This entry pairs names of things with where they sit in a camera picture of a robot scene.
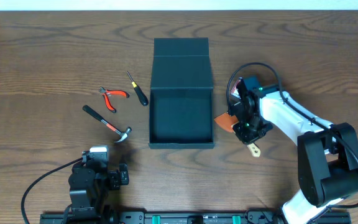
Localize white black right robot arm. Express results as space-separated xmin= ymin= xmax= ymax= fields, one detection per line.
xmin=229 ymin=77 xmax=358 ymax=223

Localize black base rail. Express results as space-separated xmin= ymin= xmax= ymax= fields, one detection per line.
xmin=40 ymin=210 xmax=352 ymax=224

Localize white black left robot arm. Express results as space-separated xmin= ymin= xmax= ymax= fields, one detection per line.
xmin=65 ymin=159 xmax=129 ymax=223

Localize orange scraper with wooden handle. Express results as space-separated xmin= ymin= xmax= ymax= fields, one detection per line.
xmin=213 ymin=112 xmax=262 ymax=158

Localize orange handled pliers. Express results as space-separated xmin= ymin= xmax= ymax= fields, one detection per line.
xmin=98 ymin=86 xmax=131 ymax=114

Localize small claw hammer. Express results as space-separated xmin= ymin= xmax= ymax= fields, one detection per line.
xmin=82 ymin=105 xmax=132 ymax=143

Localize black yellow screwdriver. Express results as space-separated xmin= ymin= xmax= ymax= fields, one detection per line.
xmin=126 ymin=71 xmax=149 ymax=106

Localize blue clear screwdriver set case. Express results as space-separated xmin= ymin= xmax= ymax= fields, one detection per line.
xmin=230 ymin=77 xmax=242 ymax=99

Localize black open gift box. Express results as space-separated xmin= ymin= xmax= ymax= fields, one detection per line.
xmin=149 ymin=38 xmax=214 ymax=149

